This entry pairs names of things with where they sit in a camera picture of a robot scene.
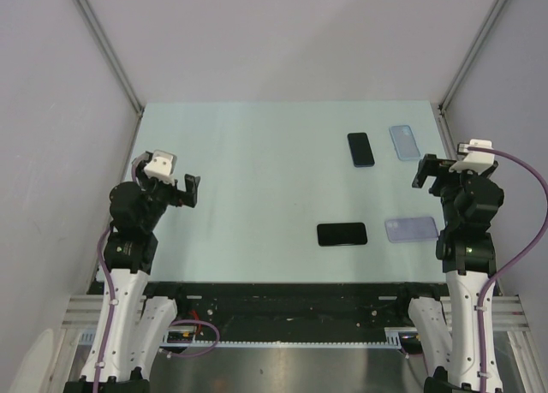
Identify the right aluminium frame post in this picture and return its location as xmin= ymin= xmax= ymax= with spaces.
xmin=438 ymin=0 xmax=511 ymax=115

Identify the lilac phone case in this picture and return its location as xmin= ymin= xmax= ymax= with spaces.
xmin=384 ymin=217 xmax=438 ymax=243

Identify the aluminium front rail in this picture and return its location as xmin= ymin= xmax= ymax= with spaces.
xmin=61 ymin=295 xmax=529 ymax=331

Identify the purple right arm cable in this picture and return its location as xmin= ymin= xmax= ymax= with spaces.
xmin=466 ymin=146 xmax=548 ymax=393

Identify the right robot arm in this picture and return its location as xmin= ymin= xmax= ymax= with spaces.
xmin=395 ymin=154 xmax=504 ymax=392

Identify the light blue phone case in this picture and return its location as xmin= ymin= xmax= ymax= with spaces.
xmin=389 ymin=125 xmax=420 ymax=161

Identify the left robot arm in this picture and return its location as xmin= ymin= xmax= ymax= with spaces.
xmin=63 ymin=170 xmax=200 ymax=392

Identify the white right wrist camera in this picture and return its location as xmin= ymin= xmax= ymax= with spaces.
xmin=450 ymin=139 xmax=495 ymax=174

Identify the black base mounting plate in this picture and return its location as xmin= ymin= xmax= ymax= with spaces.
xmin=144 ymin=282 xmax=449 ymax=343

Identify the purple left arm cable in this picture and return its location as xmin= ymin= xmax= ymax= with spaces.
xmin=92 ymin=151 xmax=222 ymax=393

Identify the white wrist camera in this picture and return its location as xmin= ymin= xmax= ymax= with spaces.
xmin=144 ymin=150 xmax=177 ymax=186
xmin=450 ymin=139 xmax=495 ymax=174

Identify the aluminium frame post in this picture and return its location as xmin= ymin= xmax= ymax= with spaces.
xmin=438 ymin=0 xmax=511 ymax=115
xmin=72 ymin=0 xmax=144 ymax=117

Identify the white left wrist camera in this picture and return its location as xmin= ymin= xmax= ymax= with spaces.
xmin=144 ymin=150 xmax=177 ymax=186

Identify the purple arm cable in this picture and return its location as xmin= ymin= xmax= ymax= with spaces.
xmin=92 ymin=151 xmax=222 ymax=393
xmin=466 ymin=146 xmax=548 ymax=393

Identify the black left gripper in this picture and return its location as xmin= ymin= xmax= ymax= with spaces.
xmin=132 ymin=161 xmax=199 ymax=231

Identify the white slotted cable duct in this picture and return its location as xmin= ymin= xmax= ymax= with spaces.
xmin=79 ymin=327 xmax=423 ymax=349

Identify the phone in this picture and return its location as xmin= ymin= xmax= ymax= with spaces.
xmin=317 ymin=222 xmax=368 ymax=247
xmin=347 ymin=133 xmax=375 ymax=168

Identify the left aluminium frame post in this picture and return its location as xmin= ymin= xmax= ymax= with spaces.
xmin=72 ymin=0 xmax=144 ymax=117

